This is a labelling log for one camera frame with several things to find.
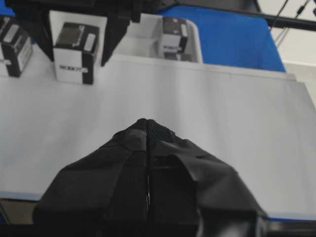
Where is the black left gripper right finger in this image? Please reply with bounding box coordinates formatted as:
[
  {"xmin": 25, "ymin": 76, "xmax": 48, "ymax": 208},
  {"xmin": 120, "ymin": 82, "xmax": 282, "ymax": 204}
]
[{"xmin": 147, "ymin": 119, "xmax": 268, "ymax": 237}]

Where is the white plastic tray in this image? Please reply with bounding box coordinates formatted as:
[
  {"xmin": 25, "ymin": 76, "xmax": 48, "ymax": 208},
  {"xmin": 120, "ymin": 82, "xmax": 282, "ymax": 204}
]
[{"xmin": 49, "ymin": 10, "xmax": 203, "ymax": 64}]

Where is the white base board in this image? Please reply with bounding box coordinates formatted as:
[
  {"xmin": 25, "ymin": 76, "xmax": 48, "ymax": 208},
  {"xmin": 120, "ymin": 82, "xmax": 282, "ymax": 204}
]
[{"xmin": 0, "ymin": 37, "xmax": 316, "ymax": 220}]

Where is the black grey Robotis box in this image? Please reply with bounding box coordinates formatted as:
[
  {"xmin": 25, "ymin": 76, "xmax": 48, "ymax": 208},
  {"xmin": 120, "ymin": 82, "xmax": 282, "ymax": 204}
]
[{"xmin": 53, "ymin": 22, "xmax": 100, "ymax": 85}]

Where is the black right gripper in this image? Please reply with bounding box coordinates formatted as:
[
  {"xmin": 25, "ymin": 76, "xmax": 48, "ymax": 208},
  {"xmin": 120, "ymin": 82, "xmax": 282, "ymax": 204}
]
[{"xmin": 4, "ymin": 0, "xmax": 178, "ymax": 67}]

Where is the thin black cable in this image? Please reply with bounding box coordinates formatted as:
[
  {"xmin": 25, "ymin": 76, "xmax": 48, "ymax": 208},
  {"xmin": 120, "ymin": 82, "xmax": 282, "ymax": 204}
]
[{"xmin": 268, "ymin": 0, "xmax": 312, "ymax": 47}]

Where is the black metal stand rod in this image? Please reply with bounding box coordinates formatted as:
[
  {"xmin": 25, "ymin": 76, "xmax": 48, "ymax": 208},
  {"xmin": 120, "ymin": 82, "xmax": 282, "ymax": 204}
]
[{"xmin": 174, "ymin": 0, "xmax": 316, "ymax": 32}]

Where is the black grey box in tray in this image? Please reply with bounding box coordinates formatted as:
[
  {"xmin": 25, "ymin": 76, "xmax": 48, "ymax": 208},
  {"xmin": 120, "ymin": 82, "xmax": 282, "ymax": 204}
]
[{"xmin": 158, "ymin": 17, "xmax": 192, "ymax": 62}]

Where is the black Dynamixel box on base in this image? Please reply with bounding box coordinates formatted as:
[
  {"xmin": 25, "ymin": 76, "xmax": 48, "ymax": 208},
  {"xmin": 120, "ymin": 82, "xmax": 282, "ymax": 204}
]
[{"xmin": 0, "ymin": 15, "xmax": 33, "ymax": 78}]

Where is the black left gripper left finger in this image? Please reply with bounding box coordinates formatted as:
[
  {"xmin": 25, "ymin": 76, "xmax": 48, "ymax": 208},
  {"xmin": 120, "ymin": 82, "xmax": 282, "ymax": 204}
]
[{"xmin": 33, "ymin": 118, "xmax": 148, "ymax": 236}]

